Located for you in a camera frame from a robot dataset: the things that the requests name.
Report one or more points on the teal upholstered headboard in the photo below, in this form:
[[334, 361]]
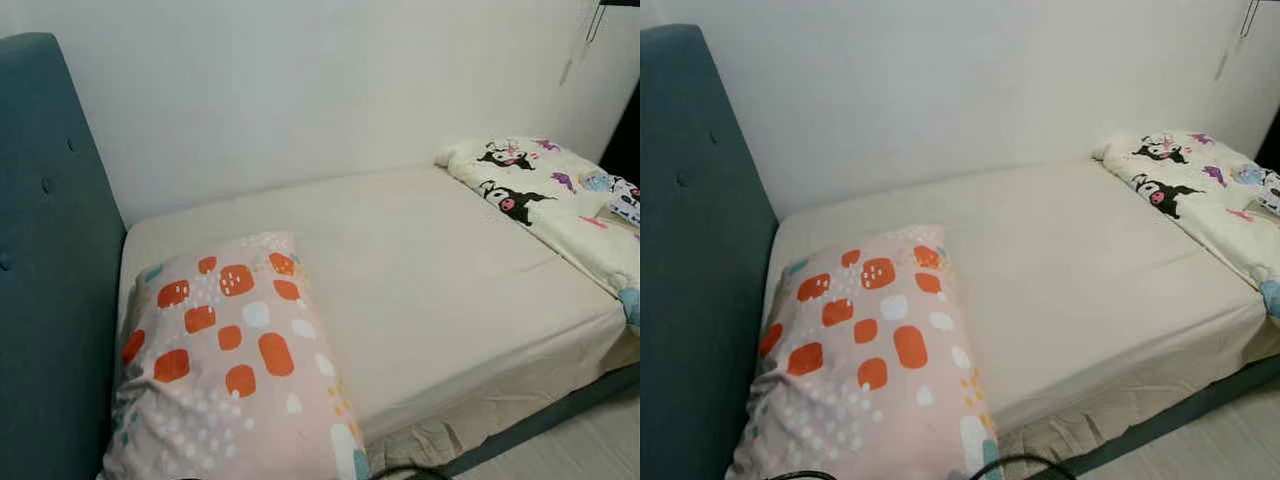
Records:
[[50, 300], [700, 300]]

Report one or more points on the teal bed base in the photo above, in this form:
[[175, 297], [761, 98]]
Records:
[[1180, 415], [560, 410]]

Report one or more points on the white blue patterned booklet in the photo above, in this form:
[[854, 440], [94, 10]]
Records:
[[628, 203], [1272, 192]]

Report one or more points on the pink orange-spotted pillow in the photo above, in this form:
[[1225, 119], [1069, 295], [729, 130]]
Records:
[[230, 370], [870, 370]]

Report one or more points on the cream bed mattress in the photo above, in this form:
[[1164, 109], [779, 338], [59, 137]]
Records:
[[430, 280], [1080, 270]]

